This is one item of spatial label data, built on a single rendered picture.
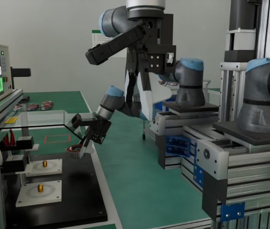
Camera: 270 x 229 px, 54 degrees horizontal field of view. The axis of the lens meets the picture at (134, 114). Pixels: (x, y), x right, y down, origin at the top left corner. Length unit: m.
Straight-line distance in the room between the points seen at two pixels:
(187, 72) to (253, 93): 0.48
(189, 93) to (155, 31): 0.81
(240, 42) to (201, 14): 6.06
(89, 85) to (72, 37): 1.15
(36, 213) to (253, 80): 0.82
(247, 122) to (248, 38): 0.40
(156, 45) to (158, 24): 0.05
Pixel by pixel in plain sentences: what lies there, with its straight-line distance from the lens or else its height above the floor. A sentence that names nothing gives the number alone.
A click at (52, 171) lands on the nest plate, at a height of 0.78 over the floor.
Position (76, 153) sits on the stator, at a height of 0.85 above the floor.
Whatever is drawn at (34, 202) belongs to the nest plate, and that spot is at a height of 0.78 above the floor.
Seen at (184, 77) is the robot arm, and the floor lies 1.18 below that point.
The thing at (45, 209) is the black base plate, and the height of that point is 0.77.
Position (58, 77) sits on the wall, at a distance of 6.30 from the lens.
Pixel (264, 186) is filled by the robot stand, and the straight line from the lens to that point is 0.99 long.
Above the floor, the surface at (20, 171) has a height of 0.88.
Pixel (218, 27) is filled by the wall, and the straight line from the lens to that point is 7.42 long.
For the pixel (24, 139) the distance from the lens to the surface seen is 1.25.
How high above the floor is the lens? 1.26
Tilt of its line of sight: 12 degrees down
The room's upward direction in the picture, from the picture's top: straight up
